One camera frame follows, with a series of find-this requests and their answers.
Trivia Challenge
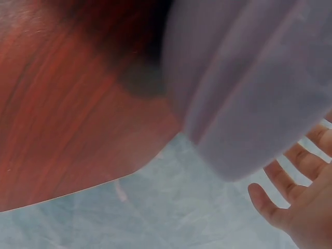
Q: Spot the person's right hand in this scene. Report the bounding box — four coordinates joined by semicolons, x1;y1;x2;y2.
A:
247;110;332;249

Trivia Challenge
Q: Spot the pale lavender cloth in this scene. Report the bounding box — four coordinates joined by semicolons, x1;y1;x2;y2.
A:
159;0;332;186

